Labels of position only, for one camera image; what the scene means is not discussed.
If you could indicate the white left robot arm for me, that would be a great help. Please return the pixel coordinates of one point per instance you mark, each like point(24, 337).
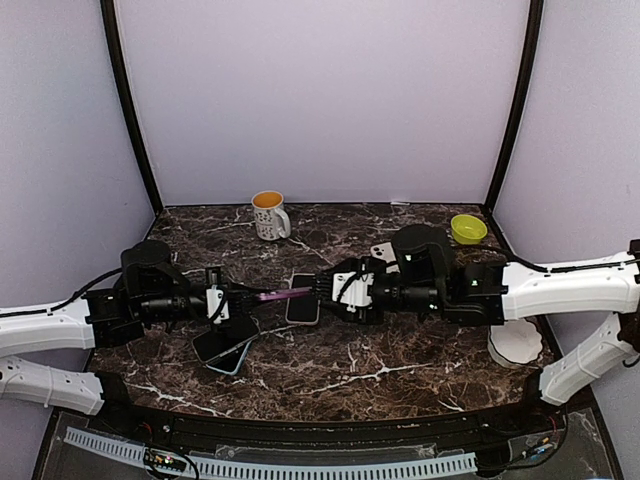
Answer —
point(114, 310)

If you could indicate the purple phone case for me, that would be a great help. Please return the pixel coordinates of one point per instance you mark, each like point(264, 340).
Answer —
point(284, 294)

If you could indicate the yellow-green bowl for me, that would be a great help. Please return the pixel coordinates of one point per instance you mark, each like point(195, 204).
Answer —
point(468, 229)

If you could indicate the white spotted mug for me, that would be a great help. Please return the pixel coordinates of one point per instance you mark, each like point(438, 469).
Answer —
point(271, 220)

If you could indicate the grey slotted cable duct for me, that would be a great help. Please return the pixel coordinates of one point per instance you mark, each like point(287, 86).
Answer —
point(240, 463)

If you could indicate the light blue phone case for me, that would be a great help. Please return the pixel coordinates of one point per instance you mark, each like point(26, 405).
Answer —
point(232, 363)

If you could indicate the left black frame post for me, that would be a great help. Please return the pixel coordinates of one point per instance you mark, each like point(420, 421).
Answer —
point(123, 88)

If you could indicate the black phone on top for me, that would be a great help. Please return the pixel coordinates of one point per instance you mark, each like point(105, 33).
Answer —
point(224, 340)

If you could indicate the right black frame post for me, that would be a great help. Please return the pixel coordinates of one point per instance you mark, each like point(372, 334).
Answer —
point(521, 89)

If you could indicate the black frame post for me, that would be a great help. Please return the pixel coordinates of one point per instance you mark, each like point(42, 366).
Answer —
point(123, 88)
point(521, 89)

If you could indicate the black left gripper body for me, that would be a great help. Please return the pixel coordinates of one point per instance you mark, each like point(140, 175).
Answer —
point(217, 284)

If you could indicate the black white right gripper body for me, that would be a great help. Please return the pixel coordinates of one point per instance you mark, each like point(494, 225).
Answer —
point(355, 315)

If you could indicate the white scalloped dish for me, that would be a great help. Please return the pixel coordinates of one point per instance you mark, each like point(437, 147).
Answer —
point(515, 344)

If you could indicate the black front rail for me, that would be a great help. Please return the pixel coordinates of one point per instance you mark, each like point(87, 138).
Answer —
point(495, 425)

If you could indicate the white phone case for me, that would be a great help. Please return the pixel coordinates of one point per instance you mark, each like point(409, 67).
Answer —
point(384, 252)

